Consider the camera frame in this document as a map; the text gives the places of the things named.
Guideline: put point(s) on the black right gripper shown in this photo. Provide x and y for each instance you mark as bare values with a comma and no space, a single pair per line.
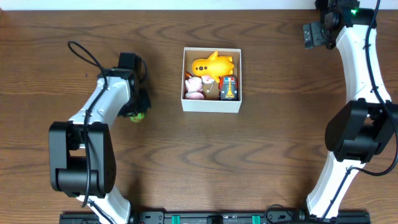
314,30

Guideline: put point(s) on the green number ball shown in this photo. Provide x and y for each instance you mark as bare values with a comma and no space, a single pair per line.
137,117

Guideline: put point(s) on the orange duck toy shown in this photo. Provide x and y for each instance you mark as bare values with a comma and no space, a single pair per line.
214,66

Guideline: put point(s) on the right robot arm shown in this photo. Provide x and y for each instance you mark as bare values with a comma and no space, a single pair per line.
368,120

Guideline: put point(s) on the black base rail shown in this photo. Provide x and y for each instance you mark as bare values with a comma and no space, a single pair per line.
272,216

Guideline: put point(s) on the pink pig toy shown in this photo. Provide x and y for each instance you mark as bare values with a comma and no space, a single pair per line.
193,87

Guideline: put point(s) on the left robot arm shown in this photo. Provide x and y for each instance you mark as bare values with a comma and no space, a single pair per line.
82,161

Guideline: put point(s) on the white cardboard box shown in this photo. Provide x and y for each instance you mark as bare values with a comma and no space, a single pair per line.
211,103

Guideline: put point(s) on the red toy fire truck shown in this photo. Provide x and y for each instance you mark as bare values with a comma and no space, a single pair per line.
228,88

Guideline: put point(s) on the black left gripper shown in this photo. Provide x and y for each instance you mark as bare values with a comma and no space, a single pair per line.
142,101

